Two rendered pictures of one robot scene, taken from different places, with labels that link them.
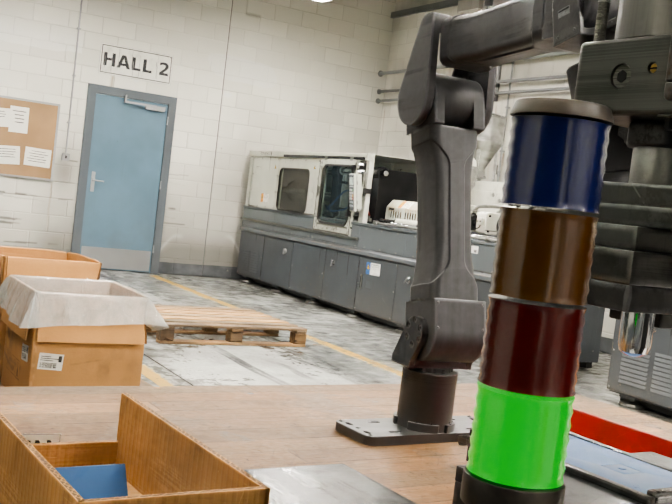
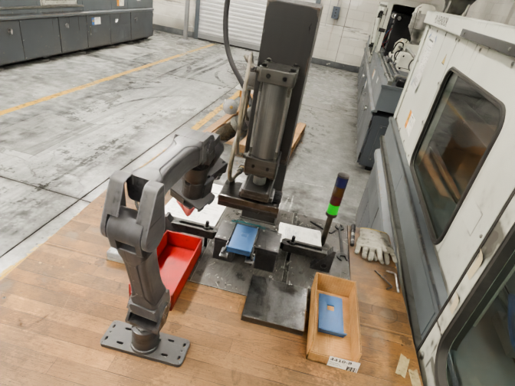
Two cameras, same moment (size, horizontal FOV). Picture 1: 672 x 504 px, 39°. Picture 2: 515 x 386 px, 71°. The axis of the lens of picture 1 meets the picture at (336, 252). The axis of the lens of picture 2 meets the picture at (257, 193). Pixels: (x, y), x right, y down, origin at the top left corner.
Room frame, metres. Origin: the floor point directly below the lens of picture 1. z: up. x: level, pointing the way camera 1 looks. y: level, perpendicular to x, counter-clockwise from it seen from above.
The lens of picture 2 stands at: (1.35, 0.37, 1.69)
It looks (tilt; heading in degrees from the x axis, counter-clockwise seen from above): 30 degrees down; 219
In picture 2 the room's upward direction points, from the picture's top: 10 degrees clockwise
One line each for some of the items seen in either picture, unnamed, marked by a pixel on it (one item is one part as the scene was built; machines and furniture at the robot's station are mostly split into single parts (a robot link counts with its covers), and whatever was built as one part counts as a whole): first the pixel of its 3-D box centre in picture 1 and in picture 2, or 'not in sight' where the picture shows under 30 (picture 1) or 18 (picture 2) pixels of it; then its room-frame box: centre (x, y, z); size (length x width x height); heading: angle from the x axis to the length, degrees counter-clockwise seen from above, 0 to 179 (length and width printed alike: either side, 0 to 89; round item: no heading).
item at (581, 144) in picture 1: (555, 165); (342, 181); (0.36, -0.08, 1.17); 0.04 x 0.04 x 0.03
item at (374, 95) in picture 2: not in sight; (391, 86); (-4.88, -2.13, 0.49); 5.51 x 1.02 x 0.97; 30
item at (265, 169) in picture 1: (332, 194); not in sight; (11.08, 0.12, 1.24); 2.95 x 0.98 x 0.90; 30
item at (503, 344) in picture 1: (531, 343); (336, 199); (0.36, -0.08, 1.10); 0.04 x 0.04 x 0.03
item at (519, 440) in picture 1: (520, 431); (333, 207); (0.36, -0.08, 1.07); 0.04 x 0.04 x 0.03
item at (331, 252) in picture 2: not in sight; (323, 257); (0.47, -0.02, 0.95); 0.06 x 0.03 x 0.09; 123
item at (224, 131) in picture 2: not in sight; (241, 122); (0.46, -0.47, 1.25); 0.19 x 0.07 x 0.19; 123
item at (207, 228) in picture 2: not in sight; (195, 230); (0.73, -0.36, 0.95); 0.15 x 0.03 x 0.10; 123
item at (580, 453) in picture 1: (592, 441); (243, 237); (0.67, -0.20, 1.00); 0.15 x 0.07 x 0.03; 33
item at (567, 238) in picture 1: (543, 255); (339, 190); (0.36, -0.08, 1.14); 0.04 x 0.04 x 0.03
